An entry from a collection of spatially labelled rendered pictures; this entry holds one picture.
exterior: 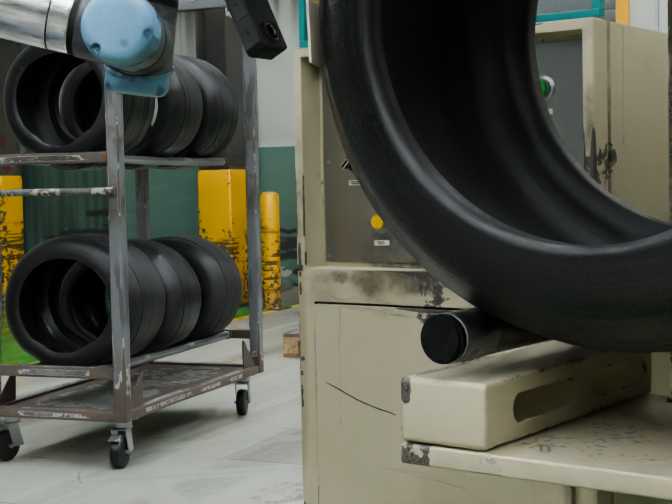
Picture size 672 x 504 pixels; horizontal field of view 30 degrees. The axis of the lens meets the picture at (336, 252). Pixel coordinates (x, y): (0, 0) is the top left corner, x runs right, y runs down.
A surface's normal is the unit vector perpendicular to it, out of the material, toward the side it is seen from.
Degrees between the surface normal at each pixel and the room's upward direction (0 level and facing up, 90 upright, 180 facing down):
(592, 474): 90
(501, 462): 90
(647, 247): 100
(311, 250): 90
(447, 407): 90
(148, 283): 71
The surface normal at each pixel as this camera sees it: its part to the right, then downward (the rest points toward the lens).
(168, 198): -0.40, 0.06
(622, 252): -0.57, 0.24
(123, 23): 0.03, 0.05
